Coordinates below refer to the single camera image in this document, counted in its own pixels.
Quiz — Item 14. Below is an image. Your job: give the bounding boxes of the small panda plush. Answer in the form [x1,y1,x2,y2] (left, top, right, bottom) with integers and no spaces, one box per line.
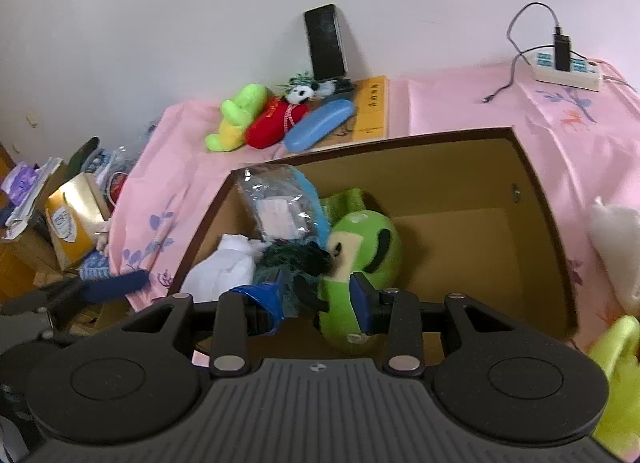
[280,73,336,105]

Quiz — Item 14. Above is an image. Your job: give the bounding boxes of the blue glasses case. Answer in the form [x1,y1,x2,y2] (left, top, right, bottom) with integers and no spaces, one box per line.
[283,99,356,153]

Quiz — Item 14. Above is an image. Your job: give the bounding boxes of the white power strip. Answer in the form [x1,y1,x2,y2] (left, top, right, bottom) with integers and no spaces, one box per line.
[529,51,603,92]

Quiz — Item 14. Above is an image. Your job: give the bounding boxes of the purple white paper pile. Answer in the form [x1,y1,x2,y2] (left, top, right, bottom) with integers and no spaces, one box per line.
[1,157,64,241]

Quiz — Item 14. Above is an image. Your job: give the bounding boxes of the green avocado plush toy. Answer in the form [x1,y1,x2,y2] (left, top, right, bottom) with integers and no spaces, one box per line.
[318,188,401,356]

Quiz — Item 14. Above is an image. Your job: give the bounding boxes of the brown cardboard box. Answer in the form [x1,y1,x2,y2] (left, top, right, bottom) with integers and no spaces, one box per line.
[166,126,580,363]

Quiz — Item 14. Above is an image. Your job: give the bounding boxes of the black charger plug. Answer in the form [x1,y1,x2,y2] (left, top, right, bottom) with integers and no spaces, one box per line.
[553,25,572,72]

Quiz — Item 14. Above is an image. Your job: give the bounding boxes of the green yellow plush toy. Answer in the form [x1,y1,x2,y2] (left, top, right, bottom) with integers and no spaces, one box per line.
[205,84,269,152]

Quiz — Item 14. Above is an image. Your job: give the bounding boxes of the yellow book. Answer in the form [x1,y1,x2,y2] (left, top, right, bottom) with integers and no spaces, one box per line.
[309,75,391,149]

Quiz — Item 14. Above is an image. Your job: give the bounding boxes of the yellow paper bag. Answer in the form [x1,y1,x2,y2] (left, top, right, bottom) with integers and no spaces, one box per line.
[44,172,111,271]

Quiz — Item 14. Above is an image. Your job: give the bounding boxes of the pink deer print tablecloth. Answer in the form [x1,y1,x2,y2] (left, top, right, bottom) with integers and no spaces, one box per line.
[108,66,639,349]

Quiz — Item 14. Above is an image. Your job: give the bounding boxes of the black cloth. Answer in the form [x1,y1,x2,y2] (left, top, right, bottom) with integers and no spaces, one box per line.
[253,240,332,319]

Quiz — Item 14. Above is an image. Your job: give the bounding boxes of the red plush toy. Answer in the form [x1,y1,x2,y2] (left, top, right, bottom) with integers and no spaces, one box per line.
[244,98,309,149]

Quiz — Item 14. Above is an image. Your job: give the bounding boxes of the black charger cable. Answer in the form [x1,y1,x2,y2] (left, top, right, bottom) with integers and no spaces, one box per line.
[482,1,587,106]

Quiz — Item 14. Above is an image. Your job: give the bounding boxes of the blue patterned cloth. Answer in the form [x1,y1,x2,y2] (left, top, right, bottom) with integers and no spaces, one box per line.
[78,251,111,281]

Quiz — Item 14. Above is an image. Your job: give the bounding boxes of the white plush toy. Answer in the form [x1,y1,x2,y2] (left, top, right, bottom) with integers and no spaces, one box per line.
[588,196,640,316]

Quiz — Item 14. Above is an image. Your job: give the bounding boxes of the blue snowflake plastic package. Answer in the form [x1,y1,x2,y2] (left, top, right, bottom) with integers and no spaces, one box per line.
[238,165,331,247]

